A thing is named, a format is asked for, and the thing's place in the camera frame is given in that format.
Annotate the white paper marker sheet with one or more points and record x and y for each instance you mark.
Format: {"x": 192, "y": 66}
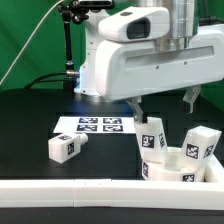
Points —
{"x": 95, "y": 124}

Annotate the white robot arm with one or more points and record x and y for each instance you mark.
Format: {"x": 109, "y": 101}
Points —
{"x": 184, "y": 25}

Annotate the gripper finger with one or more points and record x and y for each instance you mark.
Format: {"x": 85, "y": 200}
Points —
{"x": 138, "y": 114}
{"x": 190, "y": 97}

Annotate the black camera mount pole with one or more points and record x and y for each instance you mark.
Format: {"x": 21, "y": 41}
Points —
{"x": 73, "y": 12}

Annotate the white L-shaped fence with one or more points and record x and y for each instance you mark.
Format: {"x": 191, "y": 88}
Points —
{"x": 206, "y": 195}

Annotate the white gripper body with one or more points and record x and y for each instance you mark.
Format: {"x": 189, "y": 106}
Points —
{"x": 132, "y": 61}

